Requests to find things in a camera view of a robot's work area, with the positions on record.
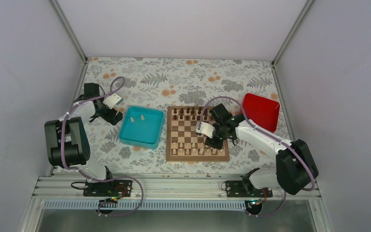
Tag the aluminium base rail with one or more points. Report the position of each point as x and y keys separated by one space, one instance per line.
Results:
x=159 y=192

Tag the aluminium frame post left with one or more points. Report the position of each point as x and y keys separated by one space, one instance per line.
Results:
x=68 y=29

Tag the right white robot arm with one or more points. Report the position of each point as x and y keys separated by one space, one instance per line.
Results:
x=295 y=168

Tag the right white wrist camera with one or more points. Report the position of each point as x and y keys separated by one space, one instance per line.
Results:
x=205 y=129

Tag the aluminium frame post right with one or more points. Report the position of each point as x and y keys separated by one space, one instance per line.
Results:
x=307 y=6

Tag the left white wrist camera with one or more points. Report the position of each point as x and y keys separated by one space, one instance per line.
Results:
x=112 y=100

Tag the aluminium frame post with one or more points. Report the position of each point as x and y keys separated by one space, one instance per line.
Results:
x=68 y=29
x=307 y=6

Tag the teal plastic tray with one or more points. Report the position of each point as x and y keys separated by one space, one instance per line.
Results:
x=146 y=129

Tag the floral patterned table mat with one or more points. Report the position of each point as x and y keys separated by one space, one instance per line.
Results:
x=161 y=82

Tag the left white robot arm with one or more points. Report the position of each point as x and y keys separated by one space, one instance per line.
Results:
x=67 y=143

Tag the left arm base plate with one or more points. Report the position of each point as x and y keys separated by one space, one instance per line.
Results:
x=116 y=188

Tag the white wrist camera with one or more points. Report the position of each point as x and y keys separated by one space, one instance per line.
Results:
x=112 y=100
x=205 y=129

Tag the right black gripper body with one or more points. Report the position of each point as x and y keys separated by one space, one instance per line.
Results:
x=219 y=144

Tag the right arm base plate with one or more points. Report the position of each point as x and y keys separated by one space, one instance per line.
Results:
x=240 y=189

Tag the red plastic bin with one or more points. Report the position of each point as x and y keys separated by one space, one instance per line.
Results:
x=262 y=111

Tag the wooden chessboard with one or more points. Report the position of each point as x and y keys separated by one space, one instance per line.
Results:
x=181 y=135

